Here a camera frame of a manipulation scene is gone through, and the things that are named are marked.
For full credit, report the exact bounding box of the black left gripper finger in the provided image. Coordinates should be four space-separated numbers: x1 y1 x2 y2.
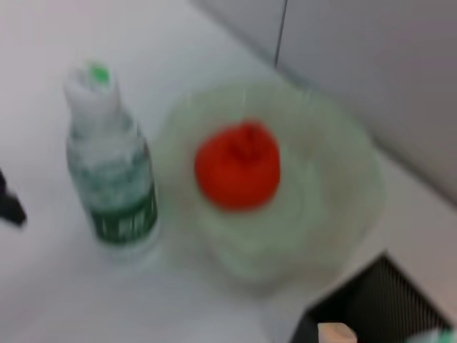
0 166 28 227

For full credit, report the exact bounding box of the clear green-label water bottle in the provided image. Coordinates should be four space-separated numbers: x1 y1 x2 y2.
63 59 160 257

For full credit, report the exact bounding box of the red-orange fruit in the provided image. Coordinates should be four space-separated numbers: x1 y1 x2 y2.
194 117 282 214

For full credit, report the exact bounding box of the small tan cork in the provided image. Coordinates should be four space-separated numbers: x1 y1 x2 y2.
317 321 358 343

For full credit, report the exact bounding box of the mint green utility knife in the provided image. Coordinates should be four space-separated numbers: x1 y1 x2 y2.
406 327 457 343

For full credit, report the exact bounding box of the translucent green fruit plate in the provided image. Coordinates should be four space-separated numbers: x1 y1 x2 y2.
162 84 388 287

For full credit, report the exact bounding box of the black mesh pen holder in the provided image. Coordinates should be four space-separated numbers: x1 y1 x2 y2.
288 252 457 343

